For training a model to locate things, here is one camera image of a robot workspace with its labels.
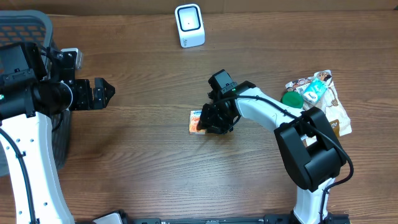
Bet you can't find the orange tissue pack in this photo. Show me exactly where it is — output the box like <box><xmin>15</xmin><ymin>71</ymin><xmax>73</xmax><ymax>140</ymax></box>
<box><xmin>189</xmin><ymin>110</ymin><xmax>206</xmax><ymax>134</ymax></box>

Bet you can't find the green lid jar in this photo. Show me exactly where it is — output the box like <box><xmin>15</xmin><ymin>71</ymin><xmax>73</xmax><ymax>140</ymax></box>
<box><xmin>280</xmin><ymin>91</ymin><xmax>304</xmax><ymax>109</ymax></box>

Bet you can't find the blue tissue pack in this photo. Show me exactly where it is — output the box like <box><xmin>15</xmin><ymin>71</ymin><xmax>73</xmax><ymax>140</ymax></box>
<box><xmin>302</xmin><ymin>77</ymin><xmax>330</xmax><ymax>105</ymax></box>

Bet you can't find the beige snack pouch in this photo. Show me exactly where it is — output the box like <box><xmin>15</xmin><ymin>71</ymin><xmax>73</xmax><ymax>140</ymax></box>
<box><xmin>285</xmin><ymin>70</ymin><xmax>352</xmax><ymax>137</ymax></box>

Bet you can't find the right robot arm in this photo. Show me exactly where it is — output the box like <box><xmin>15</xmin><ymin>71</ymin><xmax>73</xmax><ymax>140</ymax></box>
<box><xmin>197</xmin><ymin>70</ymin><xmax>354</xmax><ymax>223</ymax></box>

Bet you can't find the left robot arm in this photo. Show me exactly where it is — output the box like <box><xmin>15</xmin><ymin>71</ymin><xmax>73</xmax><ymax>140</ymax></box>
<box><xmin>1</xmin><ymin>42</ymin><xmax>115</xmax><ymax>223</ymax></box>

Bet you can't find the white barcode scanner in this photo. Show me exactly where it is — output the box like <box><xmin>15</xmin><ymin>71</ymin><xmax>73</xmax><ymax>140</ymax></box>
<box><xmin>175</xmin><ymin>3</ymin><xmax>205</xmax><ymax>49</ymax></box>

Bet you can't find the grey plastic mesh basket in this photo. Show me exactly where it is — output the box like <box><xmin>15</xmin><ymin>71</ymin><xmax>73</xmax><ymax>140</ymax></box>
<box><xmin>1</xmin><ymin>10</ymin><xmax>72</xmax><ymax>170</ymax></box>

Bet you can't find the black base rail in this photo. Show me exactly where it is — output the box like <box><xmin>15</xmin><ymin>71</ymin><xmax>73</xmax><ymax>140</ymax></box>
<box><xmin>74</xmin><ymin>210</ymin><xmax>351</xmax><ymax>224</ymax></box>

